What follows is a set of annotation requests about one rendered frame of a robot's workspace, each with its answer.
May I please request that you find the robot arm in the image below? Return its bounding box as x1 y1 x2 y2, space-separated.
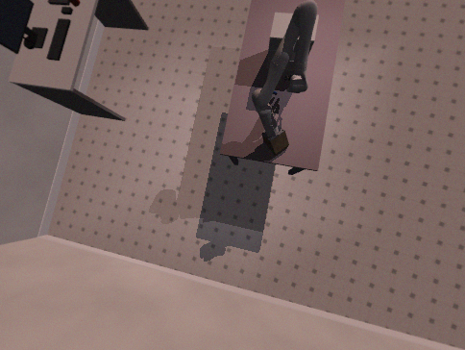
252 0 317 137

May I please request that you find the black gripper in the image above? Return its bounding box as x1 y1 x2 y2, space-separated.
284 74 294 83

